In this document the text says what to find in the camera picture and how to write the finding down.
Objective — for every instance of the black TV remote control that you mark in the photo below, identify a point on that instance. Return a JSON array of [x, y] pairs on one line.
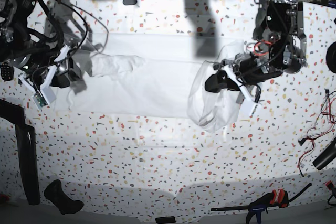
[[7, 72]]

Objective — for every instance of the terrazzo pattern table cloth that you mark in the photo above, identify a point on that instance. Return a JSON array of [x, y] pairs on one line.
[[145, 166]]

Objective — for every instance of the orange clip right edge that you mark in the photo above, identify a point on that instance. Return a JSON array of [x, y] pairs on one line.
[[330, 185]]

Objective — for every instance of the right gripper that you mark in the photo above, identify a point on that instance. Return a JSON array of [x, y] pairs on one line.
[[58, 73]]

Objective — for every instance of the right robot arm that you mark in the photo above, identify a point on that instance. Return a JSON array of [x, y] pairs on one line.
[[46, 61]]

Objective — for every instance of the small black box bottom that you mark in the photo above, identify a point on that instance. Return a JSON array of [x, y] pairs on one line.
[[165, 220]]

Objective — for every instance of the black cylinder right edge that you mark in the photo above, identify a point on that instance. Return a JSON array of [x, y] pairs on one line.
[[326, 157]]

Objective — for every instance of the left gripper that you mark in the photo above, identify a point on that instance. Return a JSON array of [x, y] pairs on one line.
[[243, 74]]

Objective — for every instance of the black orange bar clamp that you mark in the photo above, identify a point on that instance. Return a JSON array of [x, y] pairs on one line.
[[257, 207]]

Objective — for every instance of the black bar clamp left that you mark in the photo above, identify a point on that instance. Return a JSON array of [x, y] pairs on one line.
[[25, 136]]

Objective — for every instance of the white T-shirt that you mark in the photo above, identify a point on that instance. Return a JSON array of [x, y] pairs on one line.
[[153, 75]]

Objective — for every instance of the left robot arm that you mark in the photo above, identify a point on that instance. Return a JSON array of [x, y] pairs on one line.
[[280, 47]]

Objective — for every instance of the black round object right edge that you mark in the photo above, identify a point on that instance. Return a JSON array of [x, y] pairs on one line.
[[331, 57]]

